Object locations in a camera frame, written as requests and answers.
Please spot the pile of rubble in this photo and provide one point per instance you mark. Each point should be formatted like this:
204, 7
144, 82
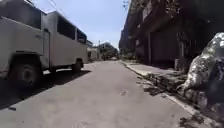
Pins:
203, 73

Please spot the distant trees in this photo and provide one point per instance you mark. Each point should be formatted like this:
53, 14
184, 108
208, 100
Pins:
107, 51

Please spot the raised concrete pavement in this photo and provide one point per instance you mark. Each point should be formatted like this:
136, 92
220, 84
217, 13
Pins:
150, 70

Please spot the grey concrete road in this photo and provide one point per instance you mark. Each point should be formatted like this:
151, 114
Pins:
100, 96

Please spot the white truck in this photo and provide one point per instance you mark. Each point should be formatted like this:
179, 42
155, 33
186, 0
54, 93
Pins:
36, 46

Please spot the dark multi-storey building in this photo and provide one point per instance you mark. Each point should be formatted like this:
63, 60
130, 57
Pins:
166, 30

